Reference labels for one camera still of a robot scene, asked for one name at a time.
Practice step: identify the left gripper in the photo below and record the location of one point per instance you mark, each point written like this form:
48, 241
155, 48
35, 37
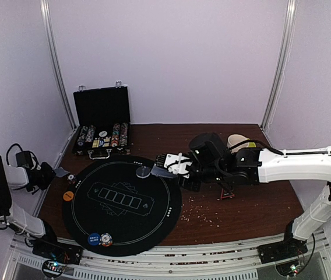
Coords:
50, 174

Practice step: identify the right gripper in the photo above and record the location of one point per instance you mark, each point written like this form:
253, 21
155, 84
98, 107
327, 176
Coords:
178, 175

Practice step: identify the orange big blind button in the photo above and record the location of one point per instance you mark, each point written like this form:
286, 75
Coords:
68, 196

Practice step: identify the grey ridged card holder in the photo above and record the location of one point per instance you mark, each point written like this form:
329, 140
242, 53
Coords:
161, 172

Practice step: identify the blue small blind button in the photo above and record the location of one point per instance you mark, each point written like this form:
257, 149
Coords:
94, 239

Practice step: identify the red poker chip stack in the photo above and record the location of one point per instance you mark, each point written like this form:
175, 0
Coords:
106, 239

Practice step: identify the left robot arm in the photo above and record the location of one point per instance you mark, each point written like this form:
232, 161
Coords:
21, 170

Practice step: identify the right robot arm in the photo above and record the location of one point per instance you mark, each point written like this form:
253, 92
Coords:
264, 164

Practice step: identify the red triangle all-in marker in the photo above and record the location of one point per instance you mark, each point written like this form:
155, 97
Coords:
226, 194

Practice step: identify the white floral ceramic mug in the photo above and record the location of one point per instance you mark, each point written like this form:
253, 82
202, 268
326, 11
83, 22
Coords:
234, 139

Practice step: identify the white dealer button in case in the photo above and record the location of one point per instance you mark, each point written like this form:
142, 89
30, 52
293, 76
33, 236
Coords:
103, 134

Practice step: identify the black round poker mat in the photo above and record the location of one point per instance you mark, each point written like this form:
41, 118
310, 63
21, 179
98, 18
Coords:
139, 213

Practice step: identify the black poker chip case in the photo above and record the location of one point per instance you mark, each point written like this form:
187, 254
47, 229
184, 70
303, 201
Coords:
102, 109

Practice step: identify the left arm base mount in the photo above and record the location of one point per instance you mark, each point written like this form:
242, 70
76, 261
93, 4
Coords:
60, 252

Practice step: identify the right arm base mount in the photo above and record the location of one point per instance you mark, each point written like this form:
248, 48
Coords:
281, 250

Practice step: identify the right aluminium frame post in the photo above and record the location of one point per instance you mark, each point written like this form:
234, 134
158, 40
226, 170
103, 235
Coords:
284, 54

